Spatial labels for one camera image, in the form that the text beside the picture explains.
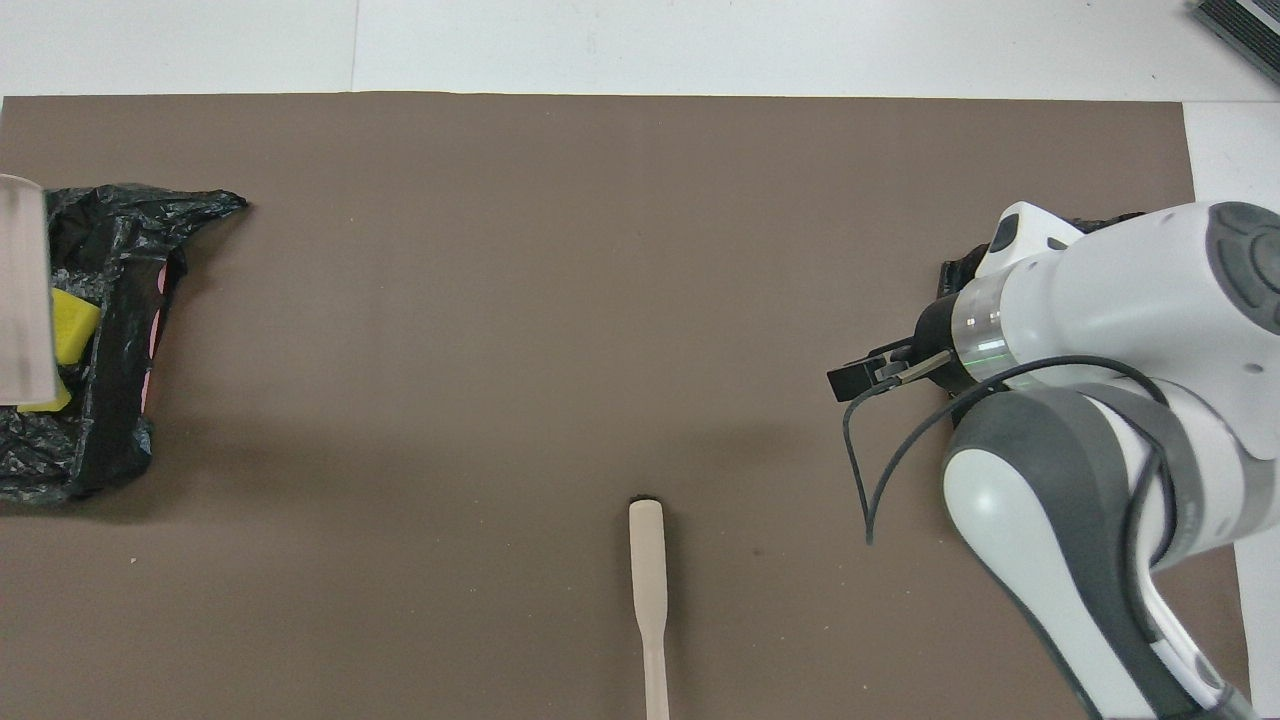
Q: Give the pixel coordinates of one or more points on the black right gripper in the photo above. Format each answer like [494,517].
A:
[940,345]

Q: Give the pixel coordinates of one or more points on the large yellow sponge piece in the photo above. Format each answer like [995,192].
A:
[75,325]

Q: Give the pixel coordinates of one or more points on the beige plastic dustpan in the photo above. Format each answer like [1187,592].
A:
[25,290]

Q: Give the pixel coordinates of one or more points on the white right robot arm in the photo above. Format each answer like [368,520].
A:
[1100,290]

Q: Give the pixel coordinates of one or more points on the black bag lined pink bin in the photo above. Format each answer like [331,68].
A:
[100,450]

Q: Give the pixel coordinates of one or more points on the brown table mat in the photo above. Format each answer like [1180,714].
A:
[500,250]

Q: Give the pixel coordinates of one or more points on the dark grey ridged device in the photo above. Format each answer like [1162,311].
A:
[1240,35]

